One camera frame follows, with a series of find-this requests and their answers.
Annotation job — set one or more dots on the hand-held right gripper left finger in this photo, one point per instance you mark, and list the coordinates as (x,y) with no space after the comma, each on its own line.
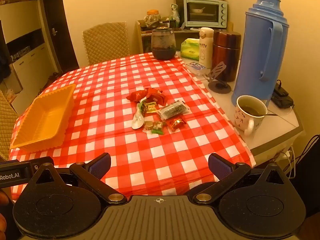
(100,166)

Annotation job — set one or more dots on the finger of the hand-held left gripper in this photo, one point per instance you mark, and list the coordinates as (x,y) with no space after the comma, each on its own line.
(37,160)

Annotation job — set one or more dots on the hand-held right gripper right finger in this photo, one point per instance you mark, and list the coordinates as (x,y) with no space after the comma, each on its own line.
(220,167)

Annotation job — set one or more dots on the yellow plastic tray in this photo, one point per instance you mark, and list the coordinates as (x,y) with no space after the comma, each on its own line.
(42,120)

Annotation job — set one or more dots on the white green snack packet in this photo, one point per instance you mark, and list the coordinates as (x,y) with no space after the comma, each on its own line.
(138,122)

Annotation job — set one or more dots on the orange foil candy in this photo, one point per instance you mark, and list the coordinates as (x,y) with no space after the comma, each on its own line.
(177,124)

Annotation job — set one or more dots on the gold candy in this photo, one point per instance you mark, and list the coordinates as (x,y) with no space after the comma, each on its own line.
(148,125)

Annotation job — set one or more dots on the green candy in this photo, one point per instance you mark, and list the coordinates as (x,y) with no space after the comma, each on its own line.
(157,130)

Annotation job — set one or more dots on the grey clear snack packet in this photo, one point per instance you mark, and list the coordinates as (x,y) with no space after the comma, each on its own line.
(172,110)

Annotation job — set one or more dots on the red yellow candy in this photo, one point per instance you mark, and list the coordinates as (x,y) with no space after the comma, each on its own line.
(150,107)

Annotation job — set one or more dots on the person's left hand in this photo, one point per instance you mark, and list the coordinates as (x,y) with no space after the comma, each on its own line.
(2,223)

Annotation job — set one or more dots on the quilted beige chair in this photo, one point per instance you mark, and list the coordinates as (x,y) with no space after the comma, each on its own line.
(105,42)
(6,120)

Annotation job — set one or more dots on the red checked tablecloth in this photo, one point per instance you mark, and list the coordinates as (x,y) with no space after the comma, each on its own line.
(150,155)

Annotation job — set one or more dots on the white patterned mug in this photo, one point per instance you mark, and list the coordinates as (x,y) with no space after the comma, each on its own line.
(243,118)

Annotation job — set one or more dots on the grey phone stand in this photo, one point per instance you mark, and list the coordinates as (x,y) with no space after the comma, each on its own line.
(219,86)

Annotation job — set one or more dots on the black power adapter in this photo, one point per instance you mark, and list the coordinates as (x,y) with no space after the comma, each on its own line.
(281,97)

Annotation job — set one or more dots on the white cabinet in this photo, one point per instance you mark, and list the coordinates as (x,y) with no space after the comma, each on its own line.
(27,62)

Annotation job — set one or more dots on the blue white small packet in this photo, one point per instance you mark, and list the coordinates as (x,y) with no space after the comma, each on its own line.
(197,67)

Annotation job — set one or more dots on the dark hanging jacket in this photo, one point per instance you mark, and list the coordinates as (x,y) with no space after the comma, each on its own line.
(3,62)

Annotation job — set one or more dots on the dark red steel flask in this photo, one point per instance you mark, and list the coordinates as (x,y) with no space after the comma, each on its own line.
(225,52)

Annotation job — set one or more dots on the blue thermos jug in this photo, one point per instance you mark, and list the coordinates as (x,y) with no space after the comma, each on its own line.
(255,55)

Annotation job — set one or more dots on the white drink bottle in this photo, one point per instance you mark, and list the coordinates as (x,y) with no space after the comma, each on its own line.
(205,47)

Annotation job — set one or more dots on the green tissue pack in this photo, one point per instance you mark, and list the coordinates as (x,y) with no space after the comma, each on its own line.
(190,48)

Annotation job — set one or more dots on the dark glass jar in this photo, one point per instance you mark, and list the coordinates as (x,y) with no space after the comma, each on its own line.
(163,47)

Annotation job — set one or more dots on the wooden shelf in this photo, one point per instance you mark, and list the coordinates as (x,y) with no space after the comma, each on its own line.
(138,35)

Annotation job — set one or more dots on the dark door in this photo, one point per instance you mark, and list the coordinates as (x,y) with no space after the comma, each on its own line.
(57,17)

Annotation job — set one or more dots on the light blue toaster oven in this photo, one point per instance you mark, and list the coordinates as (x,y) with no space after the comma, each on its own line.
(222,15)

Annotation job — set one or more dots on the orange lid plastic jar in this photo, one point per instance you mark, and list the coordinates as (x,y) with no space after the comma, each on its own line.
(152,18)

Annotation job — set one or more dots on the white bowl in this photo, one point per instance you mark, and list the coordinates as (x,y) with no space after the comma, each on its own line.
(197,11)

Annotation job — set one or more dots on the green white bag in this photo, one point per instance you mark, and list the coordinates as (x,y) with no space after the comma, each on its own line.
(175,15)

